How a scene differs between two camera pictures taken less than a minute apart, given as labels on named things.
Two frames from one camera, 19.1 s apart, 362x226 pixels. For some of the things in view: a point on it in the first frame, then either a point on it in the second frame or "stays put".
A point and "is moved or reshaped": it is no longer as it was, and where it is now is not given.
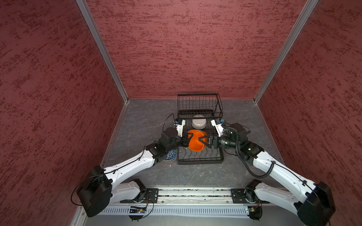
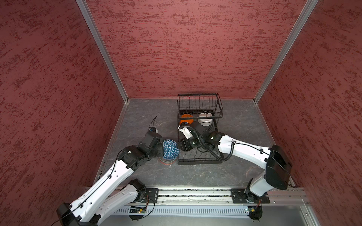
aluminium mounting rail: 199,195 stays put
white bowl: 198,124 to 205,122
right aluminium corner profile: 301,20 stays put
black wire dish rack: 209,105 stays put
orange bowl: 195,144 is moved or reshaped
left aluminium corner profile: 99,37 stays put
